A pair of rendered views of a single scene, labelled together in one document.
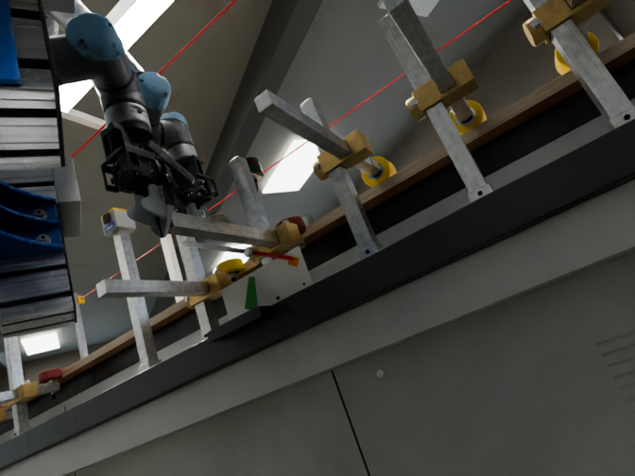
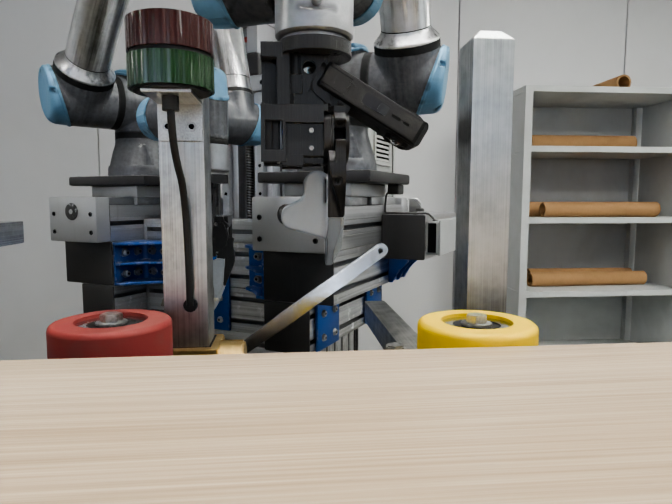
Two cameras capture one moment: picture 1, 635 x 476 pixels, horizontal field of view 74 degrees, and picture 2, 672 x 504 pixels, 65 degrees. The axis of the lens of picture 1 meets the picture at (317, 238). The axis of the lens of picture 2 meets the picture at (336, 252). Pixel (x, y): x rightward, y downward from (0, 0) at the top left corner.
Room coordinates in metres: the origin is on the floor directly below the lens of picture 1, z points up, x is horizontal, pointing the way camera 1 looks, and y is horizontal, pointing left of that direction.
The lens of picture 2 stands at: (1.44, 0.00, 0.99)
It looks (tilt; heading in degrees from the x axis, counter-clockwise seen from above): 6 degrees down; 149
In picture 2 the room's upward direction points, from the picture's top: straight up
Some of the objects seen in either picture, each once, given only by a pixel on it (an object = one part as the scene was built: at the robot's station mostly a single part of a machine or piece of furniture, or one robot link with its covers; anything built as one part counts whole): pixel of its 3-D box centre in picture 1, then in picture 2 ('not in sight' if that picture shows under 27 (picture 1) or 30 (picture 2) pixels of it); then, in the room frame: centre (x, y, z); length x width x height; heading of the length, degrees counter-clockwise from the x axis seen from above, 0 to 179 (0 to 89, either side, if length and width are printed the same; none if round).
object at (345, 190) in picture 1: (343, 184); not in sight; (0.89, -0.10, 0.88); 0.03 x 0.03 x 0.48; 64
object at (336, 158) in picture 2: not in sight; (334, 171); (1.01, 0.27, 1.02); 0.05 x 0.02 x 0.09; 154
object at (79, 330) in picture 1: (88, 361); not in sight; (3.12, 1.94, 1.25); 0.09 x 0.08 x 1.10; 64
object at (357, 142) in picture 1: (341, 157); not in sight; (0.88, -0.12, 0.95); 0.13 x 0.06 x 0.05; 64
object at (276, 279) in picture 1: (264, 287); not in sight; (0.99, 0.16, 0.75); 0.26 x 0.01 x 0.10; 64
